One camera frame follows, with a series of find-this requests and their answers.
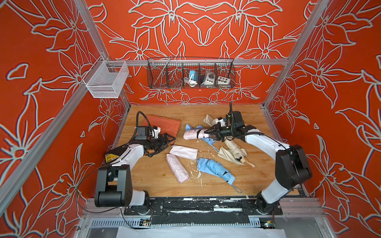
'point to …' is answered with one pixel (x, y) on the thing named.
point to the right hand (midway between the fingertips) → (203, 133)
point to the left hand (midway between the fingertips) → (171, 141)
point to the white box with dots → (222, 81)
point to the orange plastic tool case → (167, 125)
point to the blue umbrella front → (216, 168)
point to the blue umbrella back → (208, 141)
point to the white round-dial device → (209, 79)
